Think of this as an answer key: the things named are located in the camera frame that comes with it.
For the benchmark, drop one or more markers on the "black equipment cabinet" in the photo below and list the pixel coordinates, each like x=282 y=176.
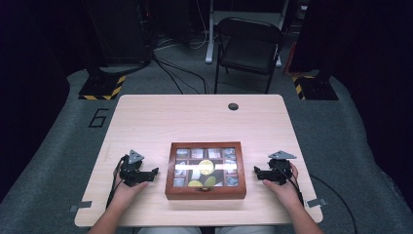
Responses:
x=118 y=32

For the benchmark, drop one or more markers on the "black tape floor marking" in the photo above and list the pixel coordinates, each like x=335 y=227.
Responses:
x=103 y=112

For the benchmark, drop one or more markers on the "grey tape strip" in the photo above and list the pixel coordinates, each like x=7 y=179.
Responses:
x=316 y=202
x=81 y=205

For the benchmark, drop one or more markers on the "person's left leg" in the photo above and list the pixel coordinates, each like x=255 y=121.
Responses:
x=168 y=230

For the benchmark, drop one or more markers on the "white foil packet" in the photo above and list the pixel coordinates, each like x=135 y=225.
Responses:
x=182 y=153

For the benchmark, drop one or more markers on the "black table grommet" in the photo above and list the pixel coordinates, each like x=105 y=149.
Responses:
x=233 y=106

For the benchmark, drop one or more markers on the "black folding chair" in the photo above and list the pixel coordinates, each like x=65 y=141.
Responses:
x=248 y=52

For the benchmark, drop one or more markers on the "white red-print packet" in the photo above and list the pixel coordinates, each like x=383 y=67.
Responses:
x=197 y=153
x=214 y=153

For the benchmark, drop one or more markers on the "grey carpet mat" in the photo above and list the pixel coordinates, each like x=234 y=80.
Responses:
x=341 y=136

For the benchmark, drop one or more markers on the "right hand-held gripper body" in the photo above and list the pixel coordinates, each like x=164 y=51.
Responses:
x=280 y=172

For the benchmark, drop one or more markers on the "person's right hand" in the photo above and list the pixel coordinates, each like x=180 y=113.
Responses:
x=287 y=195

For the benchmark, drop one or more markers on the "silver foil packet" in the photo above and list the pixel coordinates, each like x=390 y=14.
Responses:
x=179 y=182
x=180 y=169

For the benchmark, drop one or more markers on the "person's leg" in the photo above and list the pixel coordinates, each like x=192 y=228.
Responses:
x=168 y=230
x=245 y=230

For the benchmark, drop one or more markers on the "white coffee capsule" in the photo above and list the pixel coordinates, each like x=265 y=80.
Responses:
x=196 y=175
x=218 y=184

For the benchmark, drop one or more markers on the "green-lid coffee capsule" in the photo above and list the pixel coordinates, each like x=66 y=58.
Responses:
x=210 y=181

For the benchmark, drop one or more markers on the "wooden box with glass lid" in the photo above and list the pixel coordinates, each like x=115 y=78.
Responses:
x=181 y=194

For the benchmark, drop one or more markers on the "person's left hand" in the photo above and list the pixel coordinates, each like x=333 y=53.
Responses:
x=125 y=195

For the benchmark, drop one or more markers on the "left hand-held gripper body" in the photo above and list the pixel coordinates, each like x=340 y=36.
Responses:
x=131 y=174

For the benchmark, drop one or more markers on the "yellow-lid coffee capsule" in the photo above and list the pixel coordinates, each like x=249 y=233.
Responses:
x=206 y=167
x=195 y=184

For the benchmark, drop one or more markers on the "blue foil packet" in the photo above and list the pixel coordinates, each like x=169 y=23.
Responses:
x=232 y=181
x=229 y=153
x=231 y=166

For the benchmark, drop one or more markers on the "person's right leg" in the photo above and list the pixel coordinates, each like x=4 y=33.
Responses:
x=245 y=230

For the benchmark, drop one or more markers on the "black yellow-striped stand base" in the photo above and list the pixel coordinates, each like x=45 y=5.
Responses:
x=99 y=87
x=316 y=88

